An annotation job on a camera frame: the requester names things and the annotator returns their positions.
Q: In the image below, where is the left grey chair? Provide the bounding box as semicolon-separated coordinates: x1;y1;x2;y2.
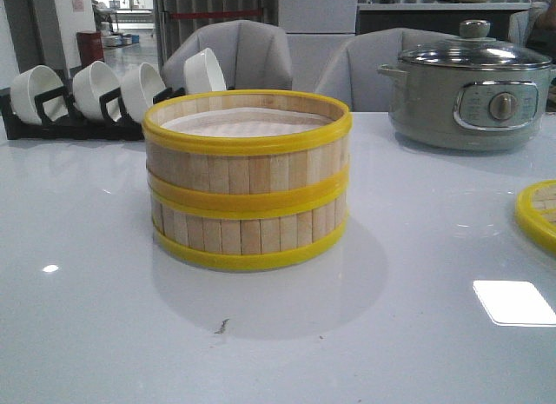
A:
161;20;293;90

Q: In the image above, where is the red bin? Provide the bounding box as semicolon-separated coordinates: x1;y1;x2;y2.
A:
76;31;104;68

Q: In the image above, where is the right grey chair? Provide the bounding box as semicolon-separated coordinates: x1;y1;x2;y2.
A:
314;28;451;112

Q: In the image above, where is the white bowl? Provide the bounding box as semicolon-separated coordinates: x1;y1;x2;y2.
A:
10;65;63;125
72;61;120;122
183;48;227;94
121;63;166;123

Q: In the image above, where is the black bowl rack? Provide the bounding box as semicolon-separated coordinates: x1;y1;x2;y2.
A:
0;76;188;142

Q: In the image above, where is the woven bamboo steamer lid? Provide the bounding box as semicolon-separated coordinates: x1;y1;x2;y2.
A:
514;180;556;255

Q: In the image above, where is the seated person in background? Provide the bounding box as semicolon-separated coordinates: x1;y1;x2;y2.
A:
526;0;555;58

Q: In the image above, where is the grey chair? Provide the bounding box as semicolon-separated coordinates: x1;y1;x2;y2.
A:
161;20;293;90
314;28;451;112

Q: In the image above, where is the bamboo steamer basket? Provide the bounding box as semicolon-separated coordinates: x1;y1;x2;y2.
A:
142;89;352;218
150;185;348;272

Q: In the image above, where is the glass pot lid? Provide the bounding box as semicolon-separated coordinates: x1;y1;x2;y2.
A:
399;19;552;70

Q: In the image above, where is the grey electric cooking pot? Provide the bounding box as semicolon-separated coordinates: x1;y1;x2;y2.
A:
378;62;555;151

